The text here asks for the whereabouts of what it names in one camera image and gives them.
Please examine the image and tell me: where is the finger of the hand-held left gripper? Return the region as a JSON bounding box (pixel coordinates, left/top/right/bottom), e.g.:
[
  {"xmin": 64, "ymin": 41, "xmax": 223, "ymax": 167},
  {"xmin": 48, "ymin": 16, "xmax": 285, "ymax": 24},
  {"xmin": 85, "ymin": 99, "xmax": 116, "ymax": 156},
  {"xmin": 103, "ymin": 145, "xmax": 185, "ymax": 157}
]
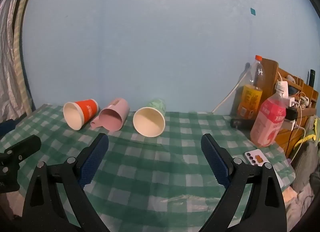
[
  {"xmin": 0, "ymin": 134, "xmax": 42, "ymax": 193},
  {"xmin": 0, "ymin": 119, "xmax": 15, "ymax": 136}
]

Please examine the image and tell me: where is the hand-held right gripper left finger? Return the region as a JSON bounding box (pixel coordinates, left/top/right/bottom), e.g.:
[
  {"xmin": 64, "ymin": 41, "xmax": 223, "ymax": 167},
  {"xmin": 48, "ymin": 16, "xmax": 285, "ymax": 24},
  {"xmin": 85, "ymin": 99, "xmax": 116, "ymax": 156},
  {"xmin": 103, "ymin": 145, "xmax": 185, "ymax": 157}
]
[{"xmin": 21, "ymin": 133, "xmax": 110, "ymax": 232}]

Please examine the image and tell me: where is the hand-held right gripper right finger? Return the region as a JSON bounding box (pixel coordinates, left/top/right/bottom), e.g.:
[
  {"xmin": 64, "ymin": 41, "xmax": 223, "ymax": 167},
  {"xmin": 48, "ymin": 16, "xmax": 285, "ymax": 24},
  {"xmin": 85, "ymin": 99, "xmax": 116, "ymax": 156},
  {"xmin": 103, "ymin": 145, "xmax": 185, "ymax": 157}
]
[{"xmin": 200, "ymin": 133, "xmax": 288, "ymax": 232}]

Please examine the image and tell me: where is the green patterned paper cup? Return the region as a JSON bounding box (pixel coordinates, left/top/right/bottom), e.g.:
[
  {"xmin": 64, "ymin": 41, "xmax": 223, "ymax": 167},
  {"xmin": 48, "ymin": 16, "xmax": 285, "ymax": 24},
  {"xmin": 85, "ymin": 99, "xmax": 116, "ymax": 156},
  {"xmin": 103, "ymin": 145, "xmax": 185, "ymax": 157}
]
[{"xmin": 133, "ymin": 98, "xmax": 166, "ymax": 138}]

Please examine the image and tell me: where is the red paper cup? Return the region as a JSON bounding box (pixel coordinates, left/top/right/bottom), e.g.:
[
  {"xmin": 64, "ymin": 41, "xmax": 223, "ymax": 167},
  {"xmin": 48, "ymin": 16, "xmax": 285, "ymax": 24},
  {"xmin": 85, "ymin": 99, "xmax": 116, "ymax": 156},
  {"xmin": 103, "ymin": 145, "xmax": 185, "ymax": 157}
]
[{"xmin": 63, "ymin": 99, "xmax": 99, "ymax": 131}]

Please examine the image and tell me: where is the white smartphone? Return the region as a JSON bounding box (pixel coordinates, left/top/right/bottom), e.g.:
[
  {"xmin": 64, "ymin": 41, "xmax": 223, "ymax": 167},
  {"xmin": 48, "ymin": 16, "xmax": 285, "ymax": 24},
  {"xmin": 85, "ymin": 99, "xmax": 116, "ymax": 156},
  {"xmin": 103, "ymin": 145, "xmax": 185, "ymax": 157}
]
[{"xmin": 244, "ymin": 149, "xmax": 269, "ymax": 167}]

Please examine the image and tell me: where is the black cylindrical object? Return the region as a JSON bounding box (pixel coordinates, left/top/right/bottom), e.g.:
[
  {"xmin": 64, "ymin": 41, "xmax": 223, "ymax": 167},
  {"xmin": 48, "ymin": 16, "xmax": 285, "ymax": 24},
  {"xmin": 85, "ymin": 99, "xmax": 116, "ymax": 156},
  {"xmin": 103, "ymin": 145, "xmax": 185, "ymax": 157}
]
[{"xmin": 230, "ymin": 118, "xmax": 254, "ymax": 130}]

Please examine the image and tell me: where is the grey striped curtain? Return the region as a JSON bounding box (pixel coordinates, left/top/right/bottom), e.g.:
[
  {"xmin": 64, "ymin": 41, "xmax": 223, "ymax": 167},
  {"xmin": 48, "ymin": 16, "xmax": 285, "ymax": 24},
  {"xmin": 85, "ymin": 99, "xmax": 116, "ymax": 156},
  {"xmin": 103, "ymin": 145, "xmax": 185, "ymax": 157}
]
[{"xmin": 0, "ymin": 0, "xmax": 42, "ymax": 122}]

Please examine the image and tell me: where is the green checkered tablecloth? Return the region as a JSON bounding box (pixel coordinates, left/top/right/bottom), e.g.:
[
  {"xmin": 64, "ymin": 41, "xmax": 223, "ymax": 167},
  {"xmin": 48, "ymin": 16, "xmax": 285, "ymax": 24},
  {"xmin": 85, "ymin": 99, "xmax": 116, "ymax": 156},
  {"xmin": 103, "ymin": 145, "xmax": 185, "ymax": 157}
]
[{"xmin": 0, "ymin": 103, "xmax": 297, "ymax": 232}]

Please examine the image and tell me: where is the pink bottle with white cap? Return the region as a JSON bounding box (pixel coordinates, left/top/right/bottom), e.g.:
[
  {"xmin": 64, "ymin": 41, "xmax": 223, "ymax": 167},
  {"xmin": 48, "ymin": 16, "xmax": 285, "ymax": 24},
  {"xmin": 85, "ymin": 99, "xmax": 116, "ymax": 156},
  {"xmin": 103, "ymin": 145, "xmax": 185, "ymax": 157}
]
[{"xmin": 250, "ymin": 82, "xmax": 289, "ymax": 147}]

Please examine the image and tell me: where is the clear bottle with orange cap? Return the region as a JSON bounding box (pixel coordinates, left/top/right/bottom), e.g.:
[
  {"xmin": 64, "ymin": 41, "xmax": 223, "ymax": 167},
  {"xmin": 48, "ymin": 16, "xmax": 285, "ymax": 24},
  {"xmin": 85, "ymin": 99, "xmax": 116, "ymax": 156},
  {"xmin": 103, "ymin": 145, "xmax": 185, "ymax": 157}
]
[{"xmin": 236, "ymin": 55, "xmax": 265, "ymax": 123}]

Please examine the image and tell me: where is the black power adapter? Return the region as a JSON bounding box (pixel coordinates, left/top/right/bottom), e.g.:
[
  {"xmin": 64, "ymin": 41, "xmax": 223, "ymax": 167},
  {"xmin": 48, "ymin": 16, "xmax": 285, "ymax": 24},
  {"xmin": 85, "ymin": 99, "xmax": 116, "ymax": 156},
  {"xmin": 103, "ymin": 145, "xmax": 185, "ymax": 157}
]
[{"xmin": 284, "ymin": 107, "xmax": 299, "ymax": 122}]

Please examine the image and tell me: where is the grey cloth pile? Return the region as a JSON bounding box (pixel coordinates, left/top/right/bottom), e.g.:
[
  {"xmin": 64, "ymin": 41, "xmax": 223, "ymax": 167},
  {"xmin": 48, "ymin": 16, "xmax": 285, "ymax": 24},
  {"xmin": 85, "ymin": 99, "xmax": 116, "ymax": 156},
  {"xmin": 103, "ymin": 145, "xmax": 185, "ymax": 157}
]
[{"xmin": 285, "ymin": 116, "xmax": 320, "ymax": 225}]

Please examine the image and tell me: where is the wooden desk organizer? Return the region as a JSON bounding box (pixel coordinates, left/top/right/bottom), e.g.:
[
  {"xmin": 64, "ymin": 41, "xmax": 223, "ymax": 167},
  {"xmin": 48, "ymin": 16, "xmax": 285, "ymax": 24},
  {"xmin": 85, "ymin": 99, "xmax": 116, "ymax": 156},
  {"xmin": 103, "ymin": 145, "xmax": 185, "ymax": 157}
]
[{"xmin": 261, "ymin": 58, "xmax": 320, "ymax": 159}]

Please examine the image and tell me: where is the pink plastic cup with handle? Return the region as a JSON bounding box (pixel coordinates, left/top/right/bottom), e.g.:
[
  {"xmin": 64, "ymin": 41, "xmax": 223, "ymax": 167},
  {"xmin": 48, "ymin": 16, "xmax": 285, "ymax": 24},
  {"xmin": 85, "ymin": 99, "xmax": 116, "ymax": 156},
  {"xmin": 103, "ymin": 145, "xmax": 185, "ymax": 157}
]
[{"xmin": 90, "ymin": 98, "xmax": 130, "ymax": 132}]

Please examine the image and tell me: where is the white wall cable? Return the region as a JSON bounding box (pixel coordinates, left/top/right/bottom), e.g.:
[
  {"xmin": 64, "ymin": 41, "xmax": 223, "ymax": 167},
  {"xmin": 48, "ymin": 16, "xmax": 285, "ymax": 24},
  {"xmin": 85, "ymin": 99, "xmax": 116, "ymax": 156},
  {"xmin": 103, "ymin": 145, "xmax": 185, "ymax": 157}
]
[{"xmin": 212, "ymin": 71, "xmax": 248, "ymax": 113}]

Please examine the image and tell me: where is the white charging cable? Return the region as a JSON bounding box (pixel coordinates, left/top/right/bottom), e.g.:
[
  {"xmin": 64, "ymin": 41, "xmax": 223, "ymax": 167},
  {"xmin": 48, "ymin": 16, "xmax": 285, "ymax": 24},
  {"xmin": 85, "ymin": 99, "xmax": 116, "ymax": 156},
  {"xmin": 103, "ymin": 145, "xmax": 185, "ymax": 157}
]
[{"xmin": 290, "ymin": 101, "xmax": 307, "ymax": 162}]

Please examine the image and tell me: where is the yellow green strap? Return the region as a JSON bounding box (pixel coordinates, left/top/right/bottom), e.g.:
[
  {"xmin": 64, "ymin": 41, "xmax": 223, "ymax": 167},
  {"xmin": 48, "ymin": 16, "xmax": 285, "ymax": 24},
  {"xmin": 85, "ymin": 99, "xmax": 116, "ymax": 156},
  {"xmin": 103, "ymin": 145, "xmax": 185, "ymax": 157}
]
[{"xmin": 295, "ymin": 118, "xmax": 320, "ymax": 148}]

